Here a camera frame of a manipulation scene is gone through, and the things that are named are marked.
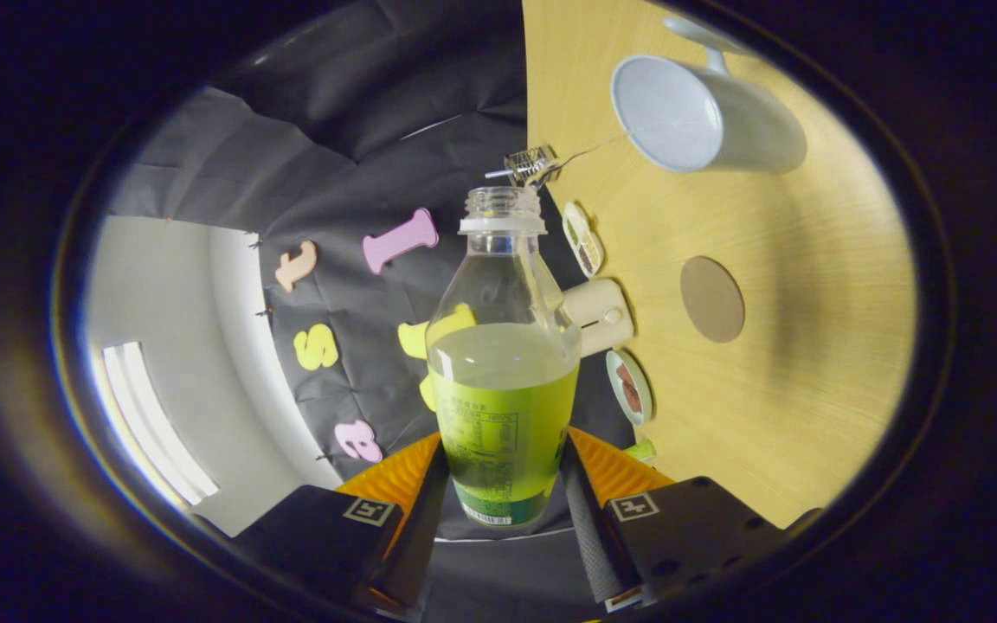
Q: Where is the pale grey cup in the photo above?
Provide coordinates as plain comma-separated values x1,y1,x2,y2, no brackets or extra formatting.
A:
610,16,808,174

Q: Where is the pale green plate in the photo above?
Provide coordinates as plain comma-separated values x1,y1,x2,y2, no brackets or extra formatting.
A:
606,349,653,427

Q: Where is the clear juice bottle green label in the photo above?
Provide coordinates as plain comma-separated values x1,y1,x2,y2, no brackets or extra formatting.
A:
425,186,582,529

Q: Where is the black backdrop cloth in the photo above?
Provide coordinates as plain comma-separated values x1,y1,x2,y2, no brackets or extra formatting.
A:
105,0,638,622

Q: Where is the white divided snack tray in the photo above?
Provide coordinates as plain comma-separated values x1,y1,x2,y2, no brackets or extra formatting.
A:
563,202,605,278

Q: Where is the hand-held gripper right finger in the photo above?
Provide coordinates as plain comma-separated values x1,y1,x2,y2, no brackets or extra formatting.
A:
561,426,789,607

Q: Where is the ceiling light panel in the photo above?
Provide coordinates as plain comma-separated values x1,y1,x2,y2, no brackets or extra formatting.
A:
102,342,220,507

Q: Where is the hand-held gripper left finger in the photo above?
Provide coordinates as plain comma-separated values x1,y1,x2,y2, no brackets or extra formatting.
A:
235,433,449,611

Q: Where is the white toaster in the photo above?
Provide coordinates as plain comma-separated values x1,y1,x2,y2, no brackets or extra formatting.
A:
561,278,635,358

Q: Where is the round brown coaster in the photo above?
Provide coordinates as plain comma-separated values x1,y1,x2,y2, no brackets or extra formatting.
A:
680,256,746,344

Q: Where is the wooden table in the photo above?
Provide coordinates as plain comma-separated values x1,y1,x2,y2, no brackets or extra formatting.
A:
522,0,917,530

